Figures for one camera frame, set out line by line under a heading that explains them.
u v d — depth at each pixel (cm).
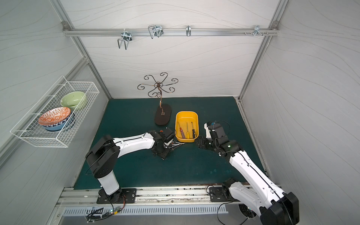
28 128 57
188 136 96
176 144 92
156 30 77
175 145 92
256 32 78
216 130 58
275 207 38
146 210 70
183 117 106
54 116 63
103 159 46
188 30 78
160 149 73
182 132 98
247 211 72
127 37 78
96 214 69
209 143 66
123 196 73
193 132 98
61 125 57
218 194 73
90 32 77
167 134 73
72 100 73
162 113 108
